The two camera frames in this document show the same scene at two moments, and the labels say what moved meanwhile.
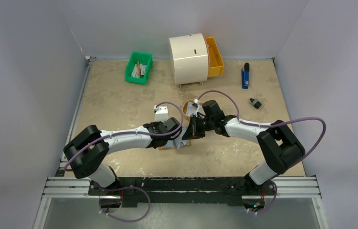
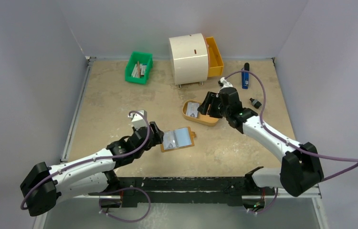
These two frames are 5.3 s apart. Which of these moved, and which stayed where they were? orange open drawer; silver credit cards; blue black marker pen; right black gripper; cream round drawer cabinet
Moved: right black gripper
Stayed: cream round drawer cabinet; orange open drawer; silver credit cards; blue black marker pen
